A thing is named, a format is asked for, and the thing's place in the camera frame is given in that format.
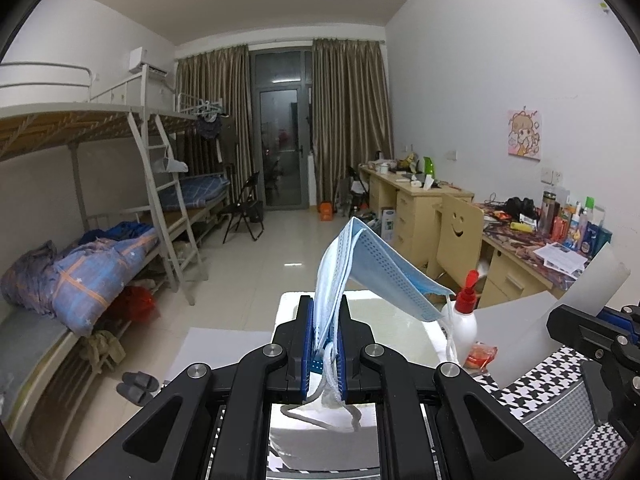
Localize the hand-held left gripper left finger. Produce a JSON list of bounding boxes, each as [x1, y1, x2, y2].
[[65, 295, 316, 480]]

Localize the wooden chair with smiley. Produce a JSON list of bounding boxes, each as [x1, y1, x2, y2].
[[429, 192, 485, 293]]

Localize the light wooden desk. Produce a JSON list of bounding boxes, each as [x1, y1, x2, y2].
[[359, 164, 475, 261]]

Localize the white air conditioner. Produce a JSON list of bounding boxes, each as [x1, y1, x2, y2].
[[129, 47, 168, 78]]

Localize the wooden desk with printed mat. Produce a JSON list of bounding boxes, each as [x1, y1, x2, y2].
[[470, 202, 601, 311]]

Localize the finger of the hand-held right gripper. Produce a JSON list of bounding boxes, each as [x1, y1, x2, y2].
[[546, 304, 640, 442], [597, 302, 640, 331]]

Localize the hanging dark clothes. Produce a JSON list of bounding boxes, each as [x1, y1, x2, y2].
[[195, 102, 236, 166]]

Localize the white bunk bed ladder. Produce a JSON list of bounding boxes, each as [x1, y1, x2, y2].
[[127, 110, 208, 306]]

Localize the black slipper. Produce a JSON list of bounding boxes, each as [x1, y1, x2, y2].
[[122, 371, 161, 390], [116, 382, 155, 406]]

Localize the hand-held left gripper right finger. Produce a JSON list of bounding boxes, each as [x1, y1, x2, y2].
[[336, 296, 576, 480]]

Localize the red snack packet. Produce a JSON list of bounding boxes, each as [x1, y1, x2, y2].
[[462, 341, 499, 371]]

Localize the row of toiletry bottles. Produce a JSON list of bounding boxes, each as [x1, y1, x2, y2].
[[539, 187, 613, 253]]

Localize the cartoon wall poster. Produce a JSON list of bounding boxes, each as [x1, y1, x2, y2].
[[506, 106, 544, 161]]

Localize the houndstooth tablecloth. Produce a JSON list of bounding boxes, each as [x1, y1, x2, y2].
[[492, 344, 640, 468]]

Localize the white bottle with red pump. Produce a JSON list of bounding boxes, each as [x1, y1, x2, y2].
[[447, 270, 482, 361]]

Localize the blue face mask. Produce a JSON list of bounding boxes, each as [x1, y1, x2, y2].
[[282, 216, 458, 433]]

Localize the blue quilt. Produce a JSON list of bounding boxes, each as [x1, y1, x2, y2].
[[0, 232, 161, 336]]

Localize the red bag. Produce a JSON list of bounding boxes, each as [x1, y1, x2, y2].
[[120, 285, 156, 326]]

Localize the glass balcony door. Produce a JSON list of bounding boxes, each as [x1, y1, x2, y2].
[[249, 46, 316, 210]]

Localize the white metal bunk bed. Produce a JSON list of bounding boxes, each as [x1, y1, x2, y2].
[[0, 62, 236, 436]]

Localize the white foam lid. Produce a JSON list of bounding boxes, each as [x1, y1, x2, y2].
[[472, 244, 632, 390]]

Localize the white printed papers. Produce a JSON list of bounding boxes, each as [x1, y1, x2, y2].
[[532, 241, 588, 276]]

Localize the black folding chair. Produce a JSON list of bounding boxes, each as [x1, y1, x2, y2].
[[220, 171, 265, 243]]

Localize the brown curtain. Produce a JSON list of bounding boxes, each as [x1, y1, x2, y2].
[[176, 45, 253, 201], [311, 37, 396, 206]]

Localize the white foam box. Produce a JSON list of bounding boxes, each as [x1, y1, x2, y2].
[[267, 290, 453, 473]]

